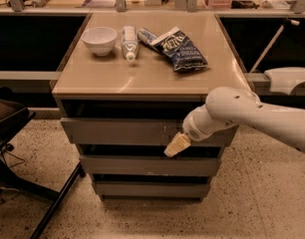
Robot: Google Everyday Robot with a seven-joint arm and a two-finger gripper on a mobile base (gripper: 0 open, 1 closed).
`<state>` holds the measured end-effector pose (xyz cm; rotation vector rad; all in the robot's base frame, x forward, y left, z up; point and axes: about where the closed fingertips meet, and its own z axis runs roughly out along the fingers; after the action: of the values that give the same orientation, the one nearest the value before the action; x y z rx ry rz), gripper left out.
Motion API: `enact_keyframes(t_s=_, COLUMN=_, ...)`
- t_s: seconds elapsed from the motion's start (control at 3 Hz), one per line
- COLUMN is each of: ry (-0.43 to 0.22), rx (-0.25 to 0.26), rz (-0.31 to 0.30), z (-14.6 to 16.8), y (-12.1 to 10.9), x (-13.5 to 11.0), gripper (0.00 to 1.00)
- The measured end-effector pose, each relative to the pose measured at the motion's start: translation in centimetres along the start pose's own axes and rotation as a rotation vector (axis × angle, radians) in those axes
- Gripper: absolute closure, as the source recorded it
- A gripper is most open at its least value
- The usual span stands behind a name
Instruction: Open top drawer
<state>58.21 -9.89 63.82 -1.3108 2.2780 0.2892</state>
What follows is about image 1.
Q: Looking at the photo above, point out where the dark clutter on shelf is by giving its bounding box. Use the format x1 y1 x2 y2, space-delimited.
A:
231 0 259 9

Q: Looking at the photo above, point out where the blue vinegar chip bag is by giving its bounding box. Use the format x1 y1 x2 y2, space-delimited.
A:
138 27 207 73

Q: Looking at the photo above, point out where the grey top drawer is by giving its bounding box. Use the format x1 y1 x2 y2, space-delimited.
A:
60 116 241 147

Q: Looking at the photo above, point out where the grey bottom drawer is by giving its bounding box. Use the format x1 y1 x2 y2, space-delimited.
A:
93 182 210 198

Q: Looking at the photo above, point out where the white ceramic bowl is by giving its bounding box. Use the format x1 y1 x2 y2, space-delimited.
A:
81 27 118 56

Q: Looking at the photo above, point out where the grey middle drawer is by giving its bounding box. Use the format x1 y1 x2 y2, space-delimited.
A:
80 155 219 176

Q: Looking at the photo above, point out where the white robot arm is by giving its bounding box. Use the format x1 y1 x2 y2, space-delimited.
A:
164 87 305 157

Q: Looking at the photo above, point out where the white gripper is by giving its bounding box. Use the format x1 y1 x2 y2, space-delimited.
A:
164 105 235 157

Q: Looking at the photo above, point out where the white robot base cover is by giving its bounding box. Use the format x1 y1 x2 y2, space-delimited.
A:
264 67 305 95

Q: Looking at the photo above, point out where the clear plastic water bottle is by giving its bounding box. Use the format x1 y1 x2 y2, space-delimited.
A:
122 25 139 62

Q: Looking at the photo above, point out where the grey drawer cabinet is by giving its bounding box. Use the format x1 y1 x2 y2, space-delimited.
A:
53 11 248 186

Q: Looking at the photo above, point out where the grey drawer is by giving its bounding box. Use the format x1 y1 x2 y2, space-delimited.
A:
80 155 219 176
60 116 241 147
93 182 210 198

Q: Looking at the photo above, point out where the black office chair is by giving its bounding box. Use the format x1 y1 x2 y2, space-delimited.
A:
0 86 87 239

